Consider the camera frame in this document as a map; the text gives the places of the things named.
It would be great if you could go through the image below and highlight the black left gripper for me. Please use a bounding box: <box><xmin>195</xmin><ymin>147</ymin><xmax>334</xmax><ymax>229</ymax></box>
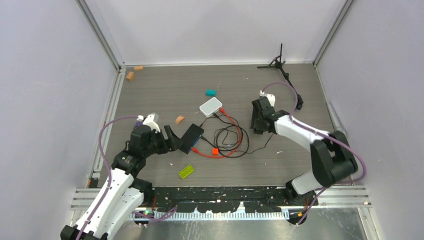
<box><xmin>143</xmin><ymin>125</ymin><xmax>183</xmax><ymax>158</ymax></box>

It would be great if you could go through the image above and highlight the black network switch box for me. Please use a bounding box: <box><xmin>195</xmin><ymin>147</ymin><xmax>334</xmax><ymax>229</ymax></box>
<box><xmin>179</xmin><ymin>123</ymin><xmax>204</xmax><ymax>155</ymax></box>

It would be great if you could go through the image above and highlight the black power adapter with cord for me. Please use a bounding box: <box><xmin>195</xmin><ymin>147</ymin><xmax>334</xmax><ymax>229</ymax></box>
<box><xmin>200</xmin><ymin>114</ymin><xmax>274</xmax><ymax>159</ymax></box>

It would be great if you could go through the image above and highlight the red ethernet cable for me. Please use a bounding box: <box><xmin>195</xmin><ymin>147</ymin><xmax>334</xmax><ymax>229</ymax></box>
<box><xmin>191</xmin><ymin>107</ymin><xmax>243</xmax><ymax>159</ymax></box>

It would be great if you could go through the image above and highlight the black ethernet cable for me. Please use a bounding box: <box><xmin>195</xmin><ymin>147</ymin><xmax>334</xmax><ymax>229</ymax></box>
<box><xmin>198</xmin><ymin>112</ymin><xmax>250</xmax><ymax>159</ymax></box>

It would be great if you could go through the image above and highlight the white box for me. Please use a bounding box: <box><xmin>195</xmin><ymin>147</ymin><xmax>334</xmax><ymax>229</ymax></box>
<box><xmin>199</xmin><ymin>97</ymin><xmax>223</xmax><ymax>118</ymax></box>

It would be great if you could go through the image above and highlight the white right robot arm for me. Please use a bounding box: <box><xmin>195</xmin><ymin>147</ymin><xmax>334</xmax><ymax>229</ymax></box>
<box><xmin>251</xmin><ymin>96</ymin><xmax>358</xmax><ymax>205</ymax></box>

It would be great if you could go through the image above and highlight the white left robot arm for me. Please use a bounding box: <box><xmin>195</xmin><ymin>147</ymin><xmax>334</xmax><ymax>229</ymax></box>
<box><xmin>60</xmin><ymin>125</ymin><xmax>182</xmax><ymax>240</ymax></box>

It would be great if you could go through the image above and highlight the tan wooden block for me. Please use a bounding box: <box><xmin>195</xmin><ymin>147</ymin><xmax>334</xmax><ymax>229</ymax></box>
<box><xmin>175</xmin><ymin>115</ymin><xmax>185</xmax><ymax>125</ymax></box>

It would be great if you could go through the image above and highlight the green lego brick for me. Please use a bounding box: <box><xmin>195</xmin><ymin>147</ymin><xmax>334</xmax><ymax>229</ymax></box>
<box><xmin>178</xmin><ymin>164</ymin><xmax>195</xmax><ymax>180</ymax></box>

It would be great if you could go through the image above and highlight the orange-red cube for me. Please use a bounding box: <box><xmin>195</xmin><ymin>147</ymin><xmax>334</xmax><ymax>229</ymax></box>
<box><xmin>212</xmin><ymin>148</ymin><xmax>220</xmax><ymax>156</ymax></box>

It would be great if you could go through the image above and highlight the black tripod stand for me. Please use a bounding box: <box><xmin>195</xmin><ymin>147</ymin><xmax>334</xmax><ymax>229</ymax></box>
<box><xmin>256</xmin><ymin>43</ymin><xmax>304</xmax><ymax>111</ymax></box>

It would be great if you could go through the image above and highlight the teal block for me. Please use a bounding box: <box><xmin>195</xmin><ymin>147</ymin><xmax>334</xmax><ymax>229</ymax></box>
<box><xmin>205</xmin><ymin>89</ymin><xmax>217</xmax><ymax>97</ymax></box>

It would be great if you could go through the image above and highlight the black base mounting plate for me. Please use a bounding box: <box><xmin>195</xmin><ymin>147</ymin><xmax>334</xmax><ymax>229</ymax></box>
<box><xmin>142</xmin><ymin>186</ymin><xmax>316</xmax><ymax>214</ymax></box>

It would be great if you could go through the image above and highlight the orange block near corner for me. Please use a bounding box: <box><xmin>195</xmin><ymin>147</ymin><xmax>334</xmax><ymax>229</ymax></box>
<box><xmin>125</xmin><ymin>71</ymin><xmax>135</xmax><ymax>82</ymax></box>

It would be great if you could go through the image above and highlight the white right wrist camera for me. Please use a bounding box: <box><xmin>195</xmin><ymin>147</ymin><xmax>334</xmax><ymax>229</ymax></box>
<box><xmin>259</xmin><ymin>90</ymin><xmax>276</xmax><ymax>107</ymax></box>

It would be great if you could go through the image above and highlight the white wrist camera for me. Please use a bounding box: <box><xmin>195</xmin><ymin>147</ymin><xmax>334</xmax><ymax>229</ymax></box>
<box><xmin>136</xmin><ymin>112</ymin><xmax>161</xmax><ymax>133</ymax></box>
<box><xmin>259</xmin><ymin>90</ymin><xmax>276</xmax><ymax>107</ymax></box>

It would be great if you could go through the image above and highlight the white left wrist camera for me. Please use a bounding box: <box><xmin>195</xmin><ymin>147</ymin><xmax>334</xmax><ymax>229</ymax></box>
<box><xmin>136</xmin><ymin>112</ymin><xmax>161</xmax><ymax>133</ymax></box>

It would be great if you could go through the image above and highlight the grey cylinder by wall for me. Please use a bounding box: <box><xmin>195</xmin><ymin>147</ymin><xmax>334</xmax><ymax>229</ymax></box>
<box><xmin>326</xmin><ymin>102</ymin><xmax>348</xmax><ymax>137</ymax></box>

